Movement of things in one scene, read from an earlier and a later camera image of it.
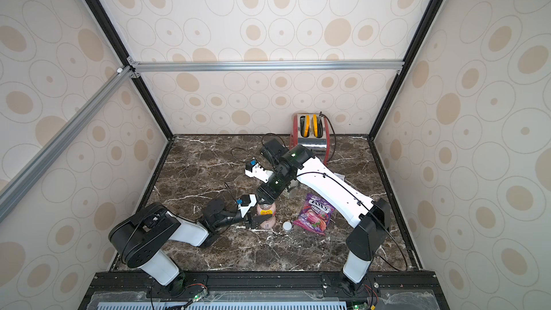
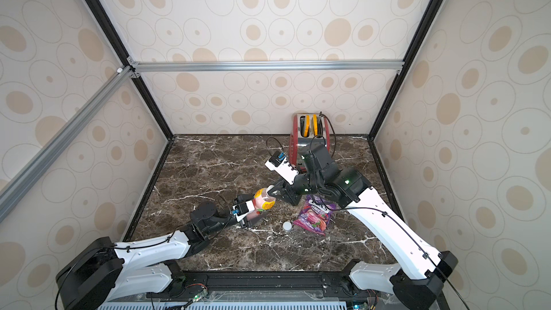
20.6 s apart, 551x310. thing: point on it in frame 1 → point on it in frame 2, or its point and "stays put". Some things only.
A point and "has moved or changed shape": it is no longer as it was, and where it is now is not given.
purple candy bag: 316,214 stays put
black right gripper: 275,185 → 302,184
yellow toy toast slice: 307,125 stays put
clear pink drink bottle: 267,209 has moved or changed shape
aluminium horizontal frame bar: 303,65 stays put
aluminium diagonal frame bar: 11,192 stays put
